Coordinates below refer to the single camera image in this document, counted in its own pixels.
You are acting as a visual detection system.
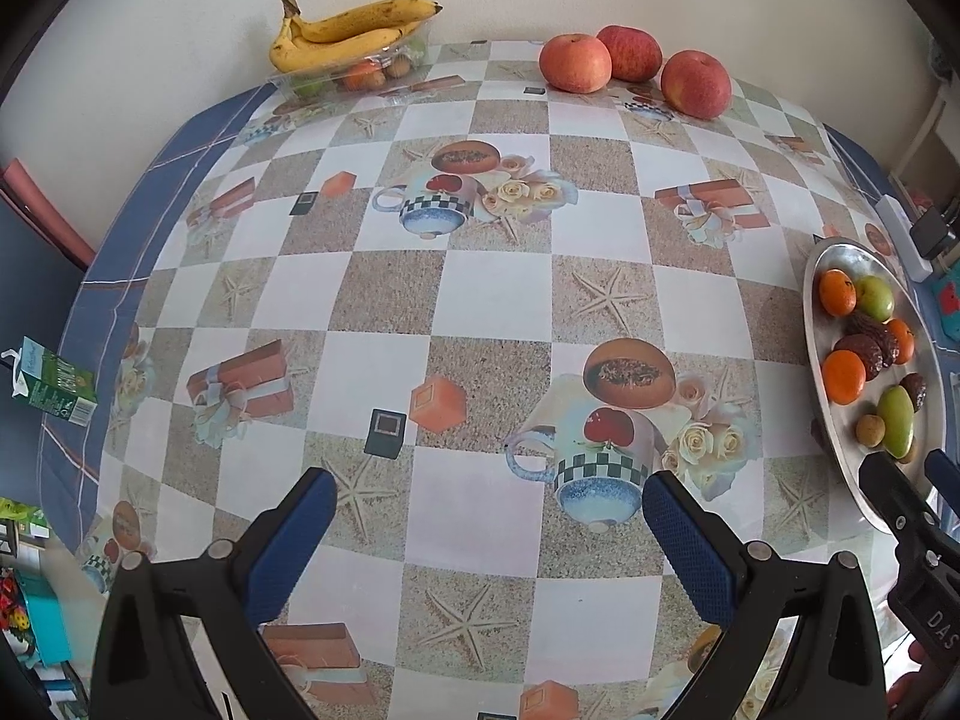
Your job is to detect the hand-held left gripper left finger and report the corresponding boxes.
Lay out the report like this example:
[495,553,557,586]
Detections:
[88,466,338,720]

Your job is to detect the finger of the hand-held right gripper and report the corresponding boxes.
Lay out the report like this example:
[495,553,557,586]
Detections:
[924,448,960,533]
[857,450,938,563]

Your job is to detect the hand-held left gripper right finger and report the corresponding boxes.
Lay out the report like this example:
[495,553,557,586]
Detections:
[642,469,890,720]

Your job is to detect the silver metal plate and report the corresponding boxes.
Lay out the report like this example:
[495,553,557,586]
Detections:
[802,236,950,537]

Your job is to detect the oblong green mango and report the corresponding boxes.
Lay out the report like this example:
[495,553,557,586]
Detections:
[876,385,916,460]

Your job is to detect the orange mandarin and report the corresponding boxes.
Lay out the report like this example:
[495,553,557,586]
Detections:
[817,268,858,318]
[822,350,868,406]
[885,319,917,366]

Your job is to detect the large dark brown avocado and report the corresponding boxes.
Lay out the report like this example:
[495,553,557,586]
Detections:
[834,334,884,382]

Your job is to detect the small round green lime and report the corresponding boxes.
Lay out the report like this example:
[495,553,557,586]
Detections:
[856,275,896,322]

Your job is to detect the person's right hand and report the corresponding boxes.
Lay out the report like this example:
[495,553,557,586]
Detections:
[889,641,935,720]

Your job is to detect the teal plastic toy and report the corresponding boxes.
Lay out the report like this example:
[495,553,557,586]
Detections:
[930,270,960,338]

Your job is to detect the black power adapter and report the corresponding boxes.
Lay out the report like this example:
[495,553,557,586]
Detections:
[909,206,953,260]

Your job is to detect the white power strip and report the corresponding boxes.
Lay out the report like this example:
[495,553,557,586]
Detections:
[874,195,931,278]

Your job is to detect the teal box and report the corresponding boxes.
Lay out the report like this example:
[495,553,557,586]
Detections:
[15,570,72,665]

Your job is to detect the green drink carton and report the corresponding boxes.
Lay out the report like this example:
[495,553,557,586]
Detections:
[4,336,98,425]

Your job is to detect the checkered printed tablecloth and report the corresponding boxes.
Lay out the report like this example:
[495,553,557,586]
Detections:
[37,37,960,720]

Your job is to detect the pink chair back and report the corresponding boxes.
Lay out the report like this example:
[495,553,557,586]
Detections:
[0,157,95,271]

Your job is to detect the red apple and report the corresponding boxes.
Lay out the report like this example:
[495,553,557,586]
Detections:
[538,33,612,94]
[660,49,733,121]
[596,25,664,83]

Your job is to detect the clear plastic container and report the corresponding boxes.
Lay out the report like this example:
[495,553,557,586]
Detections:
[268,26,432,102]

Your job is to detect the yellow banana bunch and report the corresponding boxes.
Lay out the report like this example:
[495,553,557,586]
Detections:
[268,0,443,74]

